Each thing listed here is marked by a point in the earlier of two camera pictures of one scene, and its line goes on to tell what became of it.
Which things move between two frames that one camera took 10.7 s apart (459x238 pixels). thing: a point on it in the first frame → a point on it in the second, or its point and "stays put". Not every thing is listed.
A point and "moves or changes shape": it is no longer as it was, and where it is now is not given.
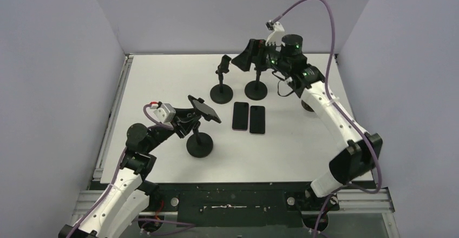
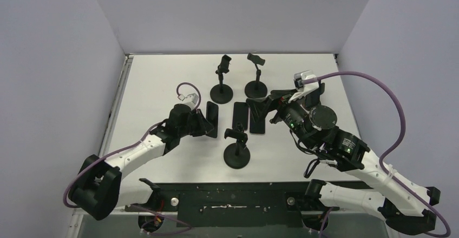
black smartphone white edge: (257, 120) stays put
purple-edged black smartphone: (240, 116) stays put
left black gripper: (185, 119) → (204, 126)
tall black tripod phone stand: (200, 145) → (237, 156)
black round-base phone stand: (256, 90) stays put
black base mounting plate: (273, 205) stays put
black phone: (210, 114) moves or changes shape
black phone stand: (222, 93) stays put
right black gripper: (259, 53) → (275, 106)
